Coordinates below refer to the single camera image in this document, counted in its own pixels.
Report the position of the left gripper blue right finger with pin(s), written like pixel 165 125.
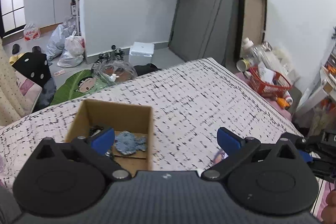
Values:
pixel 238 150

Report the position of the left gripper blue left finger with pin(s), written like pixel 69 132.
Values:
pixel 94 150

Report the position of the blue fish plush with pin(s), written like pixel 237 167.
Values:
pixel 127 143

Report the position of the person's right hand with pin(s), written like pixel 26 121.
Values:
pixel 328 214

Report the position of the brown cardboard box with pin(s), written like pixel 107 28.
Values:
pixel 121 117

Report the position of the orange small bottle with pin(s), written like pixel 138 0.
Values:
pixel 284 103

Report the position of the white side table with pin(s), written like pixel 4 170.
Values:
pixel 322 87

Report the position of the green cartoon floor mat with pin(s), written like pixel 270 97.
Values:
pixel 80 84

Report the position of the red plastic basket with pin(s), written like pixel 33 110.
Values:
pixel 279 86

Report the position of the clear plastic bag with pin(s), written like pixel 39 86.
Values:
pixel 113 72

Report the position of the dotted cream tablecloth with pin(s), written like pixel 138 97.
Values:
pixel 13 104

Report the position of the clear plastic bottle white cap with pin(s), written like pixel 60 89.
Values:
pixel 251 52

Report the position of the white plastic bag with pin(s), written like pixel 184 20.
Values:
pixel 73 53

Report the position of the white foam box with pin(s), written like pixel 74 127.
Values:
pixel 141 53

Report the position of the grey plastic bag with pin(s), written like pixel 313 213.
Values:
pixel 56 42

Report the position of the grey door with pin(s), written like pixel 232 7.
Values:
pixel 205 28

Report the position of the water bottle pack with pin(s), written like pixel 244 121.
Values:
pixel 31 32

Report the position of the brown framed board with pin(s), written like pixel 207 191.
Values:
pixel 251 23

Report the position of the white kitchen cabinet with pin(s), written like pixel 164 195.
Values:
pixel 46 12

